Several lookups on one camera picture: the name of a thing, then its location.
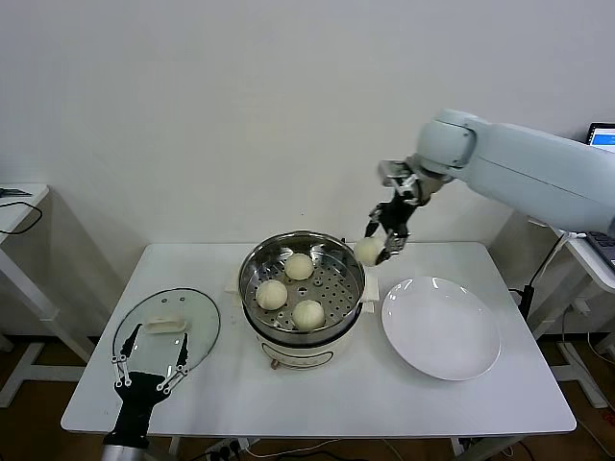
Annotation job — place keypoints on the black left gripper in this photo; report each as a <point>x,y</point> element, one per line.
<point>137,398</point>

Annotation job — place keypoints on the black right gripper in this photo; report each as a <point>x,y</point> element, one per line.
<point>401,213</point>

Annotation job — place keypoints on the white steamed baozi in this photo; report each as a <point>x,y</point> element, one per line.
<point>299,266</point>
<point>308,314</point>
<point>367,250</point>
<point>271,294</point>

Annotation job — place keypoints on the round glass lid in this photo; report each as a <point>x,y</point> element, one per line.
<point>197,326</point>

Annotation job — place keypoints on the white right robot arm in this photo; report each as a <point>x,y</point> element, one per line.
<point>519,158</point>

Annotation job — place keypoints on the stainless steel steamer basket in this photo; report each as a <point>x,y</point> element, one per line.
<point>336,298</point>

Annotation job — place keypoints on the white power strip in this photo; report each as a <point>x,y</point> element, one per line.
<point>226,450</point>

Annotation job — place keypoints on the white round plate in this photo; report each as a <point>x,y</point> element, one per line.
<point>442,331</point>

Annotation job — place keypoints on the flat black object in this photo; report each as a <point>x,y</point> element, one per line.
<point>14,192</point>

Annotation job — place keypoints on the white side table with laptop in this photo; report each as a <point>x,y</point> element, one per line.
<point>562,373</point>

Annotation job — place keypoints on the grey open laptop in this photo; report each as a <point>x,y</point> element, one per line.
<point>603,137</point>

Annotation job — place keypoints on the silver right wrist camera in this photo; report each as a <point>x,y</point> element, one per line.
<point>391,172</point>

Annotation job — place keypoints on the white wall socket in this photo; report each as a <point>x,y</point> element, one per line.
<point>579,307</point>

